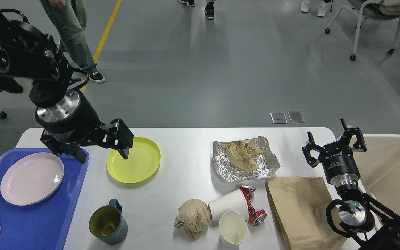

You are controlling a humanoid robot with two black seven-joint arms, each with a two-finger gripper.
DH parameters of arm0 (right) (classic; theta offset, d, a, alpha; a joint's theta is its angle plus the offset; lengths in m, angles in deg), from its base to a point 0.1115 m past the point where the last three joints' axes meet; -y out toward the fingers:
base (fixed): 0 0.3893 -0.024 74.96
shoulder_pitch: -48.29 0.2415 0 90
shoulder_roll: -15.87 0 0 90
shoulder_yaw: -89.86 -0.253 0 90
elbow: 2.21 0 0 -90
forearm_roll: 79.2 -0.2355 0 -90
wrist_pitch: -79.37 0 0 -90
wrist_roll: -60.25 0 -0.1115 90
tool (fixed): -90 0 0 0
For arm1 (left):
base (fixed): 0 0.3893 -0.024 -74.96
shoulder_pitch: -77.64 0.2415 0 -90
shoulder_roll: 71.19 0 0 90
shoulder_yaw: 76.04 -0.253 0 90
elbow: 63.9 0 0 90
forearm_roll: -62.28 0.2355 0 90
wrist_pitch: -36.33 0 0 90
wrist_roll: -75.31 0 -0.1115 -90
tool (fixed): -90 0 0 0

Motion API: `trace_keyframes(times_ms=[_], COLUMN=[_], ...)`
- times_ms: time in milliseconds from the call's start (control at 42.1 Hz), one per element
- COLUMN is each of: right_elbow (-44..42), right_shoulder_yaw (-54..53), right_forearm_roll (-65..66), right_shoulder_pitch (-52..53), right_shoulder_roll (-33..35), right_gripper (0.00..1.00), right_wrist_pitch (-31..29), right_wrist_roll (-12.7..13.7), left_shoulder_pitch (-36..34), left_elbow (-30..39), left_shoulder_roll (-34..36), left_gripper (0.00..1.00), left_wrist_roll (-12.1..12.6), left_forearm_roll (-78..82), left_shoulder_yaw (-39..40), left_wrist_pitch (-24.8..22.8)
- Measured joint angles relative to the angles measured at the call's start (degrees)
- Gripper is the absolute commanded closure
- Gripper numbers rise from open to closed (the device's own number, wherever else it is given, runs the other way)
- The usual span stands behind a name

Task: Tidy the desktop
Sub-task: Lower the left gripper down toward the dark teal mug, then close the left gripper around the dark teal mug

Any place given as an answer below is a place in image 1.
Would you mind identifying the crumpled brown paper ball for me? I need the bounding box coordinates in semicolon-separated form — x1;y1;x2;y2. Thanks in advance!
174;198;212;241

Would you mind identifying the blue plastic tray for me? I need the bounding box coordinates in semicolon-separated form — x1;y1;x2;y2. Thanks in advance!
0;148;88;250

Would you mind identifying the person in black trousers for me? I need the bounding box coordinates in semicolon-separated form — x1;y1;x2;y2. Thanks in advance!
178;0;216;20

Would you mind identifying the dark green mug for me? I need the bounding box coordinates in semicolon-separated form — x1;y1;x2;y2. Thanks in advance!
89;199;128;245

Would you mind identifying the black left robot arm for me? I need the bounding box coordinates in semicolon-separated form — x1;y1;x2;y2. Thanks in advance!
0;10;134;163

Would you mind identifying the right floor outlet plate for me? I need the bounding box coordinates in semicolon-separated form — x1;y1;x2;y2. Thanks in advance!
288;112;306;123

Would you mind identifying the yellow plate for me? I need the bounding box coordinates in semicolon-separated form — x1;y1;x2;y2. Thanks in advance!
106;137;161;184

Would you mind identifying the office chair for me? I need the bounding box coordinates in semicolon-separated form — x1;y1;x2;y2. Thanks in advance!
324;0;400;61

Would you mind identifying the crushed red can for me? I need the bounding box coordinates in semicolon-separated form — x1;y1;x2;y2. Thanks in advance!
237;185;267;227

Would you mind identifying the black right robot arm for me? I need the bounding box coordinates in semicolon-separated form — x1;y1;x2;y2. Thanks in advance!
302;119;400;250

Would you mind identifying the upright white paper cup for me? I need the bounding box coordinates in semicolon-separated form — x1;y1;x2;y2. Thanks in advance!
219;211;248;247

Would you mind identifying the pink plate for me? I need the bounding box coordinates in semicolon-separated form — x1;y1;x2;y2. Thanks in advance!
0;152;65;206

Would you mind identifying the lying white paper cup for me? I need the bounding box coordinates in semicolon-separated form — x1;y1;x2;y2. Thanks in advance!
208;189;249;221

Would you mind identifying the brown paper bag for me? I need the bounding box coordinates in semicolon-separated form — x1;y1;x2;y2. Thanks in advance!
268;177;347;250

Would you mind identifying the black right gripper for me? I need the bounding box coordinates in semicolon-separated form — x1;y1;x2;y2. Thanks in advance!
302;118;367;186

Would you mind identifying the white sneakers person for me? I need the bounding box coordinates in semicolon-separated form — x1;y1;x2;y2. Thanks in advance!
300;0;332;18

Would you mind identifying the left floor outlet plate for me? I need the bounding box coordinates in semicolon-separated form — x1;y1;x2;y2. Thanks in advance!
270;112;288;124

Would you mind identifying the person in baggy jeans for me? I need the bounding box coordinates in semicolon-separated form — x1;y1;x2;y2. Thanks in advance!
40;0;106;83

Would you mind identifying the white plastic bin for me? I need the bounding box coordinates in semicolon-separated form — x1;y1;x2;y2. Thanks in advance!
354;134;400;215

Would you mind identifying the floor outlet plate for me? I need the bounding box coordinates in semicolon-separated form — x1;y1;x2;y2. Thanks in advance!
270;112;288;124
288;112;306;123

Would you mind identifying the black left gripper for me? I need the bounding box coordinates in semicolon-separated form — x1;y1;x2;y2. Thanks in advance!
35;90;134;164

